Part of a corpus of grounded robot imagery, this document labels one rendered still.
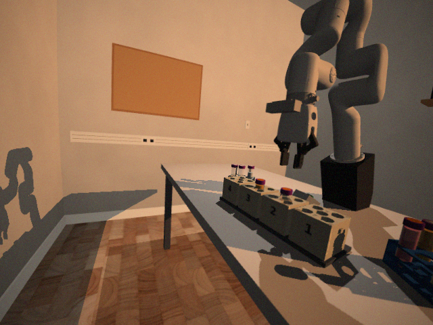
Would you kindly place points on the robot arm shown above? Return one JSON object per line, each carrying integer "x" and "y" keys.
{"x": 324, "y": 21}

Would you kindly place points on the blue tube rack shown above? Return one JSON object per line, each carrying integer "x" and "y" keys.
{"x": 417, "y": 279}

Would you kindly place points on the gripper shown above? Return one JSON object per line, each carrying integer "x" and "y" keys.
{"x": 297, "y": 127}

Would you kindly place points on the tan bucket adapter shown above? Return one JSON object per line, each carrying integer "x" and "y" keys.
{"x": 250, "y": 198}
{"x": 277, "y": 213}
{"x": 231, "y": 188}
{"x": 323, "y": 236}

